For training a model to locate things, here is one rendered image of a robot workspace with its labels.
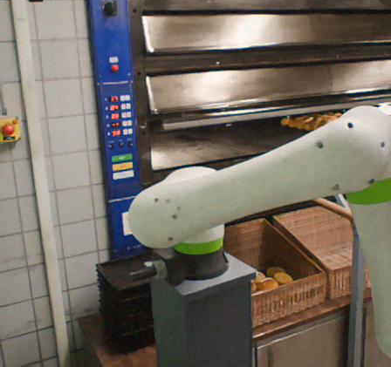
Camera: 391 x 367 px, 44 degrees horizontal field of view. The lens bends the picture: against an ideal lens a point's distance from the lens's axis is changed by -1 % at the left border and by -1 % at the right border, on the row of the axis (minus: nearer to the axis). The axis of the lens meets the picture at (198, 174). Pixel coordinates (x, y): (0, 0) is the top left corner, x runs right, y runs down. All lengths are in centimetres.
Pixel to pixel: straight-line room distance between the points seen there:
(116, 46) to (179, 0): 37
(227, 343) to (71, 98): 124
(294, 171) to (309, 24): 187
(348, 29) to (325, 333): 155
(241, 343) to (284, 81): 158
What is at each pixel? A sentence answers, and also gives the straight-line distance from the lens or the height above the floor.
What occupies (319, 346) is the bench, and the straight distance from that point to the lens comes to 238.
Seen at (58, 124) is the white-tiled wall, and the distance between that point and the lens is 209.
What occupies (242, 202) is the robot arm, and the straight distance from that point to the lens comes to 88.
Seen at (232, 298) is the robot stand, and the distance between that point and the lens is 121.
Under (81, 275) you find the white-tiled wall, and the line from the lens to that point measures 228.
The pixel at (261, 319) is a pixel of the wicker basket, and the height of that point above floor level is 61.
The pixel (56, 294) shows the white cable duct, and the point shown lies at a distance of 227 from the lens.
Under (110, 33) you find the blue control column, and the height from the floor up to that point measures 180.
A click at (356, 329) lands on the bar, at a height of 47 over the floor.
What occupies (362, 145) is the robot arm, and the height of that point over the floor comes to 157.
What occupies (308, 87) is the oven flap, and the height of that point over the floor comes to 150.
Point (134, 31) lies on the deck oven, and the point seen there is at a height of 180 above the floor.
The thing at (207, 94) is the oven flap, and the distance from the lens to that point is 230.
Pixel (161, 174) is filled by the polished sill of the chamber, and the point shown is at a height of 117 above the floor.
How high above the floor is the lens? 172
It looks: 14 degrees down
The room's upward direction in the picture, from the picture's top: 3 degrees counter-clockwise
